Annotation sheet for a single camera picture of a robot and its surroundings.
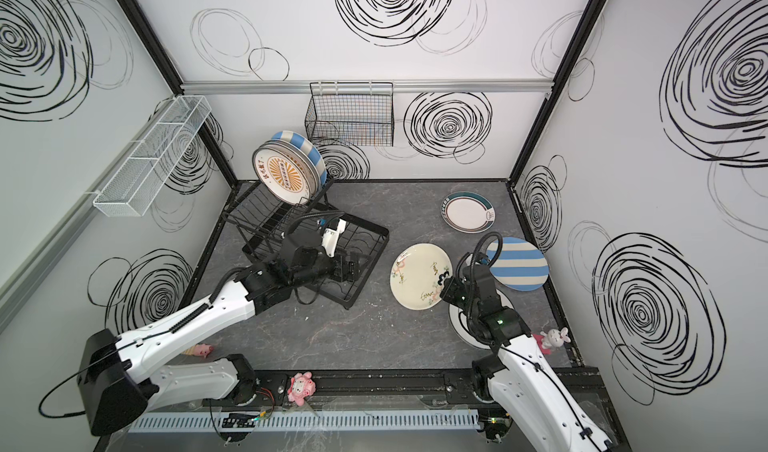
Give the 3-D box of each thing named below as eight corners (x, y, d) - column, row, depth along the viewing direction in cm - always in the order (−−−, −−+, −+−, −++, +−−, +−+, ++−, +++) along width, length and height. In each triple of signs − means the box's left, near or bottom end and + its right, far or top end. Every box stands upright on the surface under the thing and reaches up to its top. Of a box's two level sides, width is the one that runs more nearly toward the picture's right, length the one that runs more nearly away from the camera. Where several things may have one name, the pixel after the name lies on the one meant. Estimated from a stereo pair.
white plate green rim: (443, 233, 107) (444, 230, 105) (438, 195, 119) (439, 191, 117) (498, 233, 107) (500, 229, 105) (487, 195, 119) (489, 191, 117)
